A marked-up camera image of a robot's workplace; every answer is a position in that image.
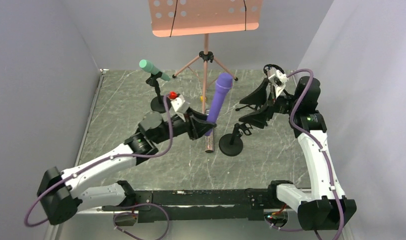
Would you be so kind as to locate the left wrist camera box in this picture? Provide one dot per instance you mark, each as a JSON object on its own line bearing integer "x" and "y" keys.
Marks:
{"x": 179, "y": 103}

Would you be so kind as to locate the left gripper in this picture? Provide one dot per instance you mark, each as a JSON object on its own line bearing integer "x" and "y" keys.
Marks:
{"x": 195, "y": 126}

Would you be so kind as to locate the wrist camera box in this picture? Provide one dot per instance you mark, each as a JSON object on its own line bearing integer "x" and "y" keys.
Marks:
{"x": 179, "y": 103}
{"x": 278, "y": 81}

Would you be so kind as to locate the black round-base mic stand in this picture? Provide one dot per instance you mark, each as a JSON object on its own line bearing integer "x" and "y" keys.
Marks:
{"x": 157, "y": 103}
{"x": 231, "y": 144}

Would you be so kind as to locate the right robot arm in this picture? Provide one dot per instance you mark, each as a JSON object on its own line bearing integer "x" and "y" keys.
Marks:
{"x": 327, "y": 207}

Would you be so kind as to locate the teal toy microphone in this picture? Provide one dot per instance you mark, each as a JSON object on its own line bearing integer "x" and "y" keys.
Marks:
{"x": 149, "y": 67}

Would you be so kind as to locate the black tripod mic stand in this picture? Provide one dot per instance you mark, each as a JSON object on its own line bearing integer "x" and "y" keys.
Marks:
{"x": 262, "y": 93}

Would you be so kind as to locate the pink music stand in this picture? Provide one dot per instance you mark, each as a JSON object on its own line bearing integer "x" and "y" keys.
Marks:
{"x": 173, "y": 18}

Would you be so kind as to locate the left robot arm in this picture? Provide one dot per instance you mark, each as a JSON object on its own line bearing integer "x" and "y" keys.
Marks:
{"x": 63, "y": 193}

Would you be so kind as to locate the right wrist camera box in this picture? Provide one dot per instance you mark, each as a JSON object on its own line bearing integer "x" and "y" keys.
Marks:
{"x": 278, "y": 81}

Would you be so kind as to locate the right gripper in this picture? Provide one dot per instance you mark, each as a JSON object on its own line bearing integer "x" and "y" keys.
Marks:
{"x": 269, "y": 103}

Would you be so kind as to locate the aluminium frame rail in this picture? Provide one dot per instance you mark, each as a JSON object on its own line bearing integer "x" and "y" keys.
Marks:
{"x": 103, "y": 72}

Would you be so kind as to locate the black base bar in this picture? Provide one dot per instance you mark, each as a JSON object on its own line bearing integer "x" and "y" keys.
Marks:
{"x": 203, "y": 204}

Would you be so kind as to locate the purple toy microphone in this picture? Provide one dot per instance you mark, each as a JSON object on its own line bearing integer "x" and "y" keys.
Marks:
{"x": 223, "y": 84}

